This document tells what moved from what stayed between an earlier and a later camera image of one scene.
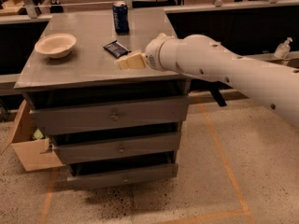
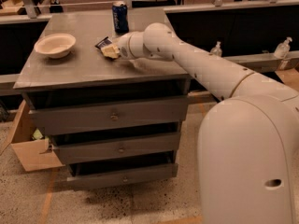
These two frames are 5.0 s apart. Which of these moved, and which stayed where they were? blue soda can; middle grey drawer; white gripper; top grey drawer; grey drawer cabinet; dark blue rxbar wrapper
Moved: dark blue rxbar wrapper; white gripper
Stayed: middle grey drawer; grey drawer cabinet; top grey drawer; blue soda can
